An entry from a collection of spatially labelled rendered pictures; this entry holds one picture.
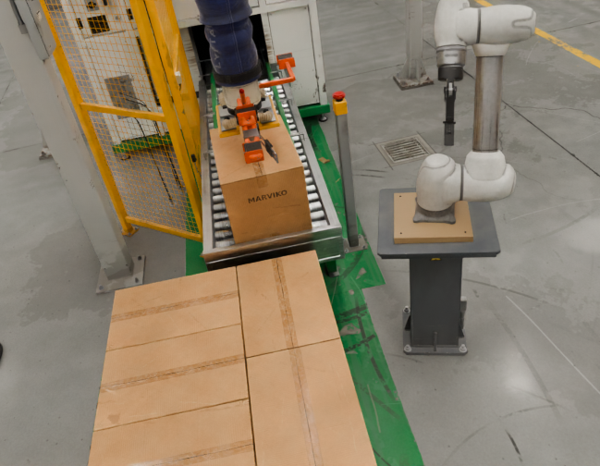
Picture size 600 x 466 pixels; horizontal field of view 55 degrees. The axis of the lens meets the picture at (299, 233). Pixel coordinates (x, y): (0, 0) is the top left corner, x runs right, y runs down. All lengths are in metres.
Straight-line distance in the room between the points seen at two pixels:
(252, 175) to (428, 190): 0.82
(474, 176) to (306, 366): 1.03
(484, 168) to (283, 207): 0.97
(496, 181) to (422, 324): 0.86
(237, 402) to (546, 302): 1.83
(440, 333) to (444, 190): 0.83
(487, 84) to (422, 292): 0.99
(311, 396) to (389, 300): 1.22
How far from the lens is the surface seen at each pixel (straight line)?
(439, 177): 2.43
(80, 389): 3.35
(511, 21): 1.88
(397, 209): 2.63
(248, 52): 2.70
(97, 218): 3.63
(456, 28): 1.86
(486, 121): 2.45
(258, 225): 2.84
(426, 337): 3.00
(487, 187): 2.46
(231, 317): 2.58
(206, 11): 2.63
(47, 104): 3.32
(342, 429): 2.14
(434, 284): 2.75
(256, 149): 2.26
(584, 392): 3.01
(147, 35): 3.17
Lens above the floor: 2.32
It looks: 37 degrees down
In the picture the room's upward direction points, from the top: 10 degrees counter-clockwise
